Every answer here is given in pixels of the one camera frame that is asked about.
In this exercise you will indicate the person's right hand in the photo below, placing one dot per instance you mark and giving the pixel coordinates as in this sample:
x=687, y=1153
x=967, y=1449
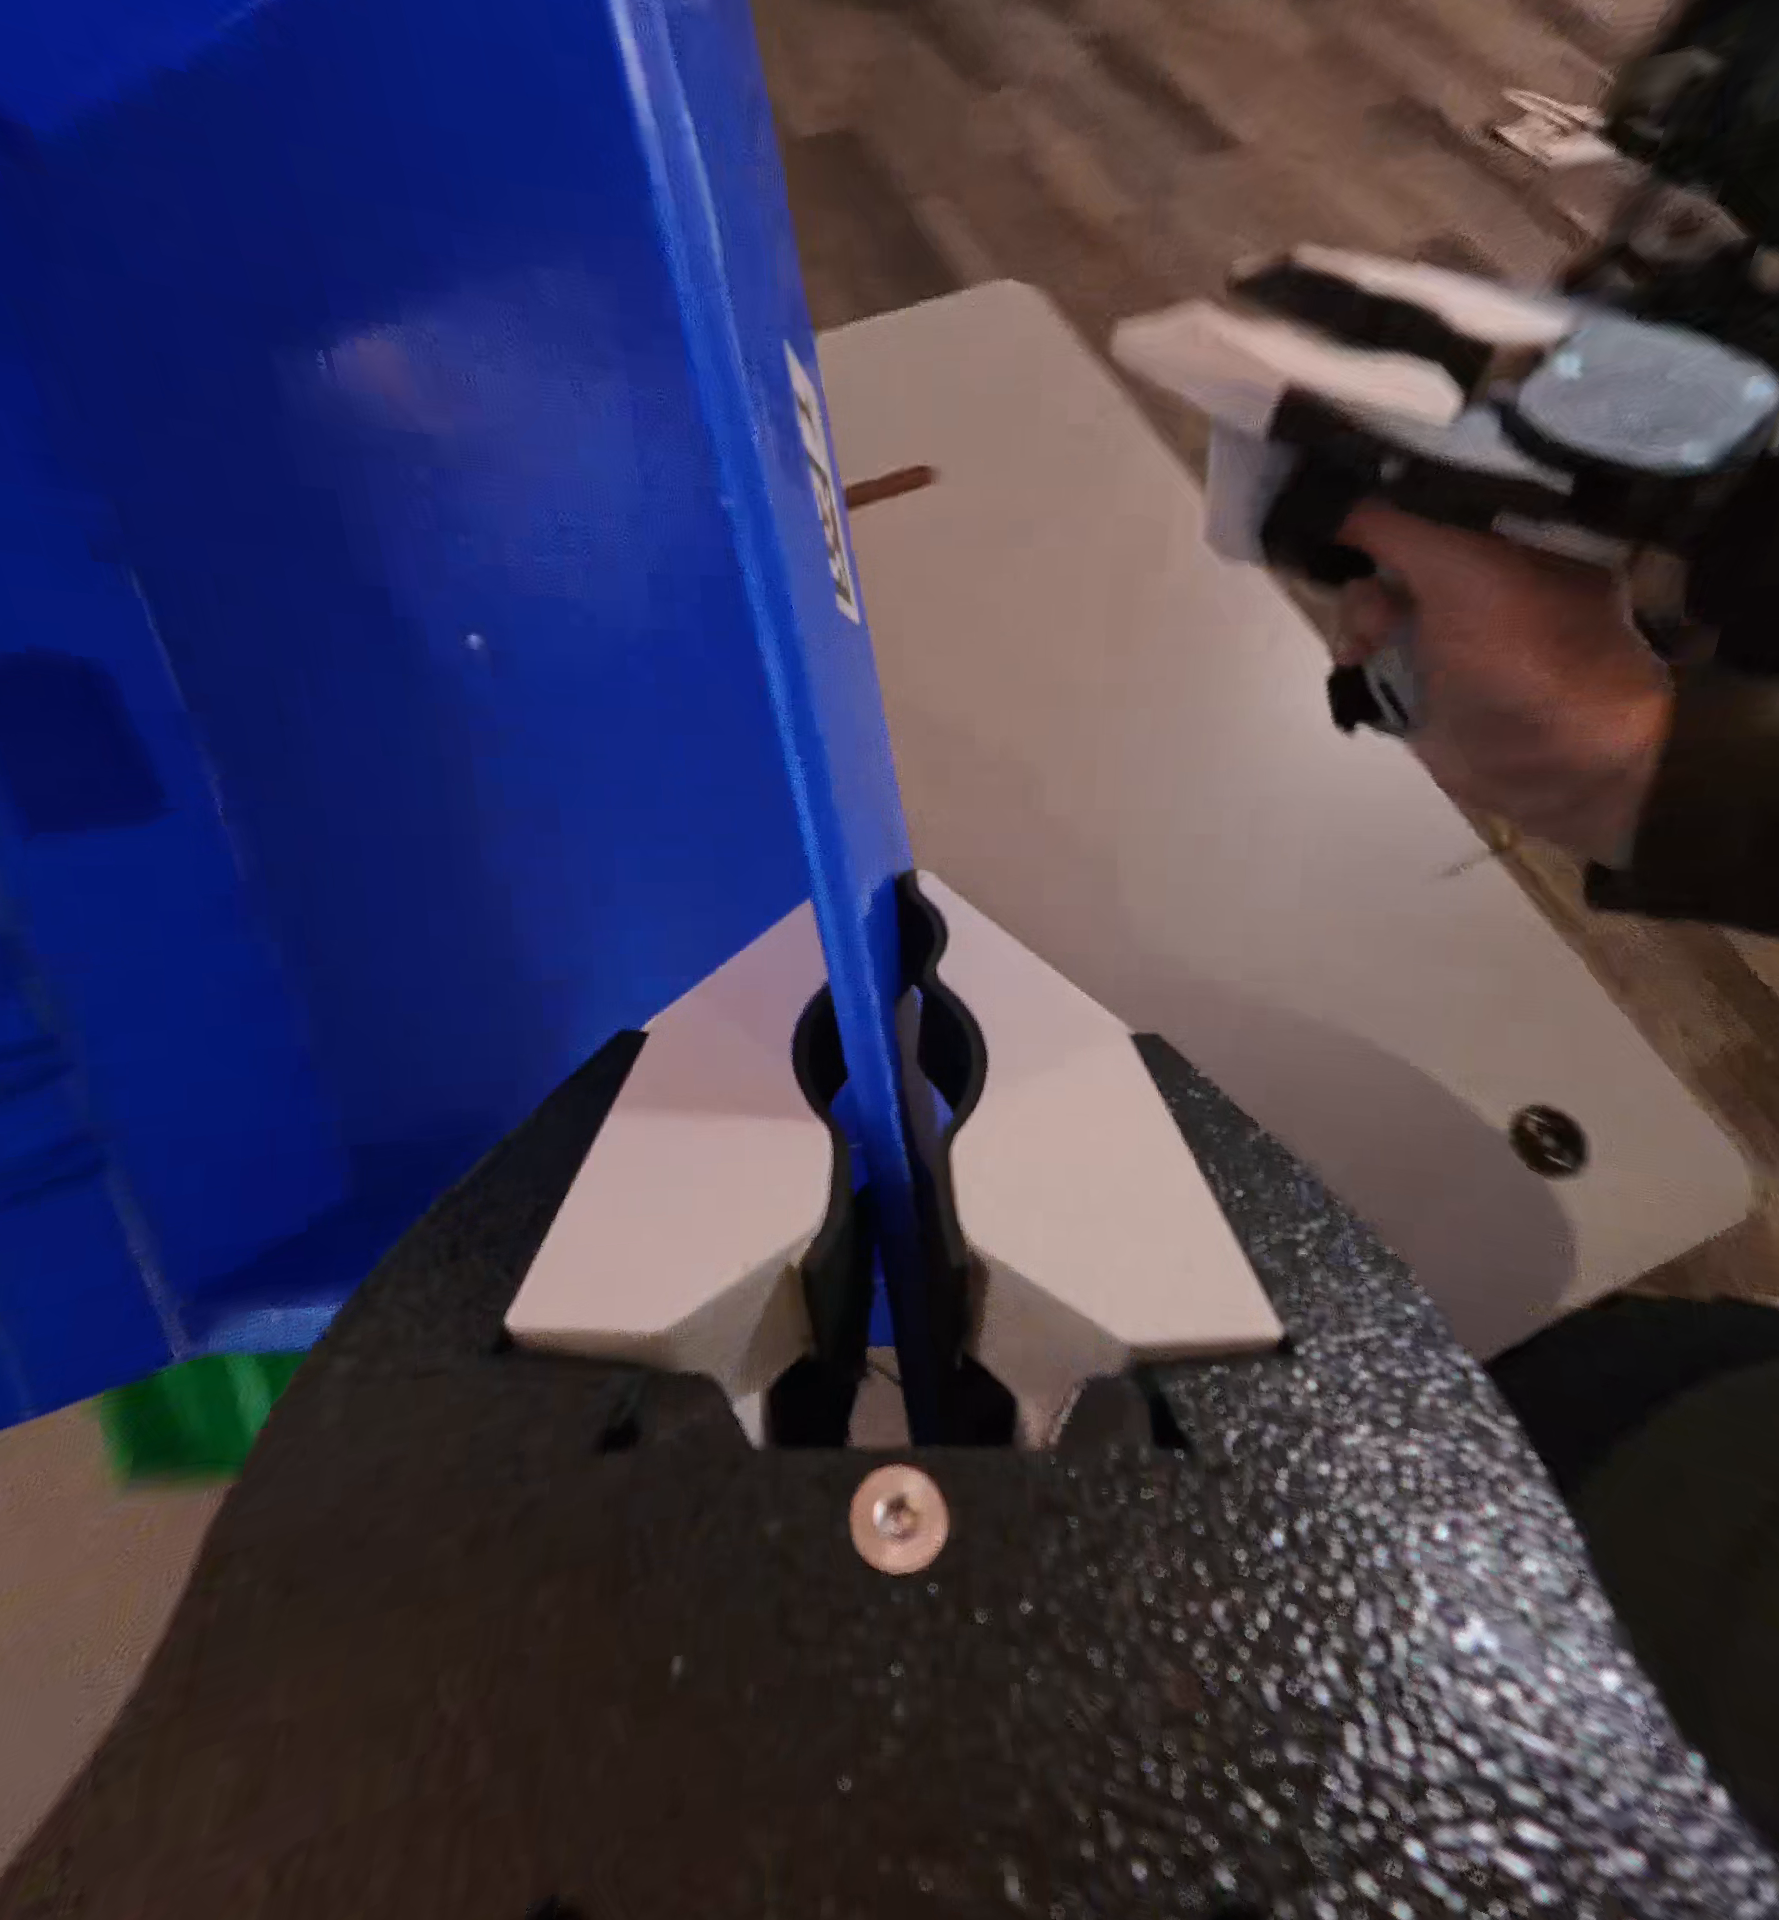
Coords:
x=1520, y=677

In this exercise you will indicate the green plastic bin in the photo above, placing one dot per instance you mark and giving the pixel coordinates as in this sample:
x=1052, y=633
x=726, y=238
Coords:
x=199, y=1411

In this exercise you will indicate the white paper scrap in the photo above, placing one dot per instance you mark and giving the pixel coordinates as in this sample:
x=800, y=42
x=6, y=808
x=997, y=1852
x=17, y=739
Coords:
x=1556, y=128

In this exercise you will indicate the blue plastic bin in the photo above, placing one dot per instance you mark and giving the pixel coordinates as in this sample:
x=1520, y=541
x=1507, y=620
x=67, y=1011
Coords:
x=320, y=661

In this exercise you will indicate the metal nut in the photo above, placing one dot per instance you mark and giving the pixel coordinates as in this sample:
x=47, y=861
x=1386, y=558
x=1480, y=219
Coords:
x=1549, y=1142

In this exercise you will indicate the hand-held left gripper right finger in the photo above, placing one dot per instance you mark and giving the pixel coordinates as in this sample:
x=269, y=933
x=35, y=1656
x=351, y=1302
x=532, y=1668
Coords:
x=1100, y=1202

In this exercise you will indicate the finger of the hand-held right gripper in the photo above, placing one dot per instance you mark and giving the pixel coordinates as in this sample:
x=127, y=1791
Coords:
x=1401, y=301
x=1279, y=375

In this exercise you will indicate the person's right forearm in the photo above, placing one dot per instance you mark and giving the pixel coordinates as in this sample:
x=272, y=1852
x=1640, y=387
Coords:
x=1731, y=795

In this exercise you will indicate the white desk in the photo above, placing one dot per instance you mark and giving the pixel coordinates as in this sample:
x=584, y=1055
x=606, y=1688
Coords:
x=1189, y=750

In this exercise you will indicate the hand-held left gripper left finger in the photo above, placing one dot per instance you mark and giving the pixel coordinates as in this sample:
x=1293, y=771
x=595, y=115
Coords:
x=681, y=1202

